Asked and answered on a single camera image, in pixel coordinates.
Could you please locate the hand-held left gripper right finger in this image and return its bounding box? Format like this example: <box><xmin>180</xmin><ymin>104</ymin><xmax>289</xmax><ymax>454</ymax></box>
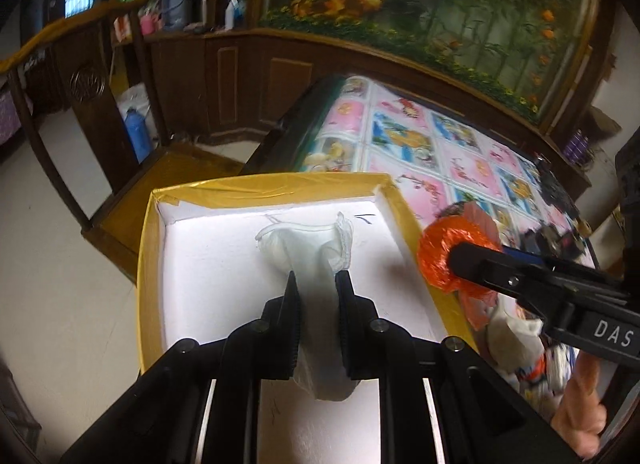
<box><xmin>334</xmin><ymin>270</ymin><xmax>583</xmax><ymax>464</ymax></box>

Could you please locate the orange-red plastic bag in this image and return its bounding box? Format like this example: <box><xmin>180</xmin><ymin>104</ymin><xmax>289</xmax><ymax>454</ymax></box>
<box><xmin>416</xmin><ymin>204</ymin><xmax>506</xmax><ymax>331</ymax></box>

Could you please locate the wooden cabinet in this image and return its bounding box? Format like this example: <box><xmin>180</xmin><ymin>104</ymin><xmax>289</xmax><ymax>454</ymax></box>
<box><xmin>145</xmin><ymin>26</ymin><xmax>591</xmax><ymax>185</ymax></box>

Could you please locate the person's right hand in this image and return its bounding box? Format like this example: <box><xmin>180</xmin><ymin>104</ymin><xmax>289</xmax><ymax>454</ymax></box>
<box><xmin>550</xmin><ymin>348</ymin><xmax>609</xmax><ymax>460</ymax></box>

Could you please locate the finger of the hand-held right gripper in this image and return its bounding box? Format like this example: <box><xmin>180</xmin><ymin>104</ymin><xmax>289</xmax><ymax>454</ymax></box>
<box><xmin>448</xmin><ymin>241</ymin><xmax>556</xmax><ymax>316</ymax></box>
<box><xmin>500</xmin><ymin>243</ymin><xmax>628</xmax><ymax>295</ymax></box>

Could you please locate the flower picture panel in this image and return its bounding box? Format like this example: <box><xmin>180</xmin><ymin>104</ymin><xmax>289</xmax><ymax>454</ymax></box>
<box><xmin>260</xmin><ymin>0</ymin><xmax>601</xmax><ymax>125</ymax></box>

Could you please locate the white face mask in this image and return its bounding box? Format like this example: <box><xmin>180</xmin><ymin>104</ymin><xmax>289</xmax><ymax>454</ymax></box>
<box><xmin>255</xmin><ymin>211</ymin><xmax>361</xmax><ymax>402</ymax></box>

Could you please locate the blue thermos jug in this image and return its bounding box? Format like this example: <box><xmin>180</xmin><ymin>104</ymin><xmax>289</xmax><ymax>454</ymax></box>
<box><xmin>160</xmin><ymin>0</ymin><xmax>193</xmax><ymax>30</ymax></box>

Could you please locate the yellow cardboard box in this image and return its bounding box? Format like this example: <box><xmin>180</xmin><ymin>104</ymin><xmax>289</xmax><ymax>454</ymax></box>
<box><xmin>136</xmin><ymin>171</ymin><xmax>478</xmax><ymax>464</ymax></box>

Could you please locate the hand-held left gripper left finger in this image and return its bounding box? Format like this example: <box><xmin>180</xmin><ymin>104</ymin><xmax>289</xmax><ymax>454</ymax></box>
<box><xmin>60</xmin><ymin>271</ymin><xmax>303</xmax><ymax>464</ymax></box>

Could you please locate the blue water bottle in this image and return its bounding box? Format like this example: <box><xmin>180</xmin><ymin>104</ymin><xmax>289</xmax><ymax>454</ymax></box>
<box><xmin>124</xmin><ymin>109</ymin><xmax>153</xmax><ymax>163</ymax></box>

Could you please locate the white towel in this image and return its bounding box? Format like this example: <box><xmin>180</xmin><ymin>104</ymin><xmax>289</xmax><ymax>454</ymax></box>
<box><xmin>487</xmin><ymin>304</ymin><xmax>547</xmax><ymax>371</ymax></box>

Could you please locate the white spray bottle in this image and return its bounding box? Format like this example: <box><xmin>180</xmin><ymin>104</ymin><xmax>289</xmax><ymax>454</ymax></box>
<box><xmin>223</xmin><ymin>0</ymin><xmax>246</xmax><ymax>31</ymax></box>

